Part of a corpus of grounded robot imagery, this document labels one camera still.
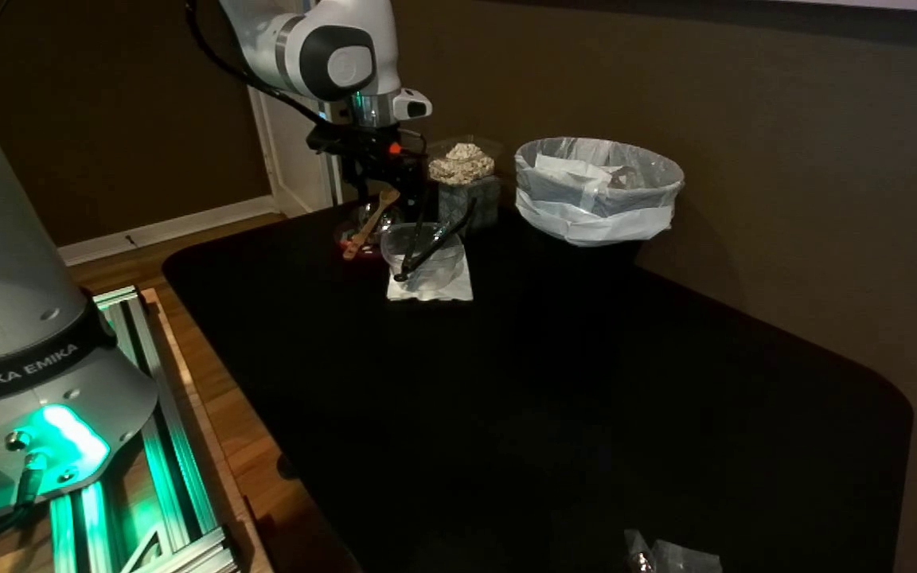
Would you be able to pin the clear glass bowl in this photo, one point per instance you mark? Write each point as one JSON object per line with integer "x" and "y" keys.
{"x": 405, "y": 240}

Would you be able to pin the aluminium frame rails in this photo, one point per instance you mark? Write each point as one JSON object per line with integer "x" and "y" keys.
{"x": 153, "y": 506}

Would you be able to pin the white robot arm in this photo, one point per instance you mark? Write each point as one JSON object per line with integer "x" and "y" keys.
{"x": 331, "y": 62}

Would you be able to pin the white lined trash bin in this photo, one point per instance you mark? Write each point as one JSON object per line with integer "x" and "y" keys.
{"x": 596, "y": 192}

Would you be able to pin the white paper napkin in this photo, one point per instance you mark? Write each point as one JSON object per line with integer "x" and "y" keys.
{"x": 440, "y": 278}

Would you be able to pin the wooden spoon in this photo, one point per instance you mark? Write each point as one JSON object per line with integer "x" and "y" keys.
{"x": 353, "y": 243}

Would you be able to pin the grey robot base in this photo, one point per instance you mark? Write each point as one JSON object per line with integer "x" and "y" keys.
{"x": 13, "y": 319}

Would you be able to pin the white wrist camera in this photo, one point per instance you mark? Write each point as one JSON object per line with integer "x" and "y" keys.
{"x": 409, "y": 107}

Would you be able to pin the black metal tongs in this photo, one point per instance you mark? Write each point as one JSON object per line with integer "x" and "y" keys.
{"x": 438, "y": 240}

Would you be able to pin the small clear plastic object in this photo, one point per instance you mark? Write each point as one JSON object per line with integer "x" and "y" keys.
{"x": 665, "y": 557}

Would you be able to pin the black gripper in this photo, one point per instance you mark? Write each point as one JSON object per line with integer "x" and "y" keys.
{"x": 371, "y": 158}

